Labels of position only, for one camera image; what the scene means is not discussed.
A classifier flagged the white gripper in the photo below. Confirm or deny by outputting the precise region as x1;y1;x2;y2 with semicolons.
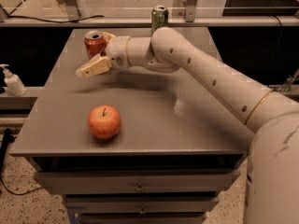
75;32;130;77

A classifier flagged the red coke can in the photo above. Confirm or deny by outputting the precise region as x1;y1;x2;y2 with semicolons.
84;30;107;59

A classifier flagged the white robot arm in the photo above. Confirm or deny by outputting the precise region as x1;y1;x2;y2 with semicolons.
76;27;299;224

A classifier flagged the green soda can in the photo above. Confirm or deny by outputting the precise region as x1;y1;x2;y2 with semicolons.
151;6;168;33

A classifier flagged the red apple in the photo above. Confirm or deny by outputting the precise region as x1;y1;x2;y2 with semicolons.
88;105;121;139

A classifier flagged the white pump bottle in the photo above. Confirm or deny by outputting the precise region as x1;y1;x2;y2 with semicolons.
0;64;27;96

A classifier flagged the grey drawer cabinet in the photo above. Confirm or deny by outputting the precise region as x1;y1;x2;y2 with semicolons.
11;29;252;224

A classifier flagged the black cable on ledge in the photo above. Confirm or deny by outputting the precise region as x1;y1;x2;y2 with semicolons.
8;0;105;24

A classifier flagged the black cable on floor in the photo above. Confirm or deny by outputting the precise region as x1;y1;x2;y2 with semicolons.
0;128;43;196

